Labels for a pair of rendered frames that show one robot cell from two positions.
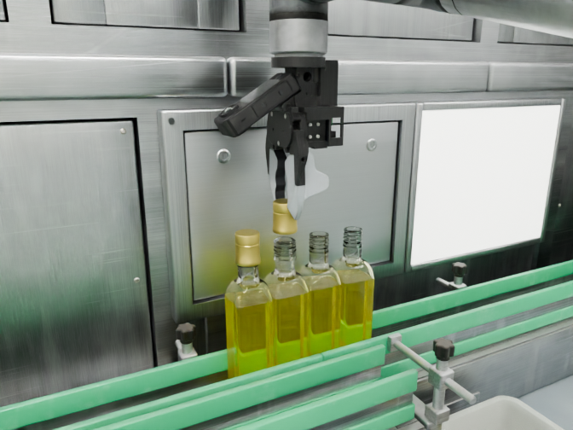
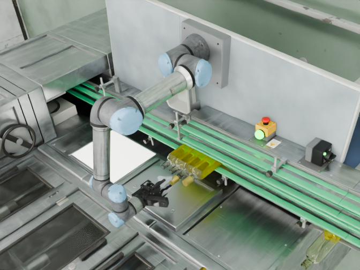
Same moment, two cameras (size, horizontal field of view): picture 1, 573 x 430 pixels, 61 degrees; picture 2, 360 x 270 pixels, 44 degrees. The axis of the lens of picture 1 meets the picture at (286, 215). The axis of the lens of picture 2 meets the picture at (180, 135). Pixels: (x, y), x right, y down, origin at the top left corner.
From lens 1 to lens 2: 157 cm
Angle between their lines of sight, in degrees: 24
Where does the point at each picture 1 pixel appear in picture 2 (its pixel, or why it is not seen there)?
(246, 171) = (171, 204)
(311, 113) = (148, 188)
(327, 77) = (137, 193)
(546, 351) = not seen: hidden behind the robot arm
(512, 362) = (158, 109)
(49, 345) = (253, 210)
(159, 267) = (212, 204)
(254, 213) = (179, 195)
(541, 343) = not seen: hidden behind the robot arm
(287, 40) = (138, 203)
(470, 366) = (169, 118)
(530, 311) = not seen: hidden behind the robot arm
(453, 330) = (164, 128)
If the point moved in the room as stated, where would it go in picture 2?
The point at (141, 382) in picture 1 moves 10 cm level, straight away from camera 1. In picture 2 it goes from (237, 179) to (235, 192)
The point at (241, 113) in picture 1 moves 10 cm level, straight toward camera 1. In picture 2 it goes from (161, 199) to (164, 188)
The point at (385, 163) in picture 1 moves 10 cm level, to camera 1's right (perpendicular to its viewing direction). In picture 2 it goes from (136, 180) to (124, 166)
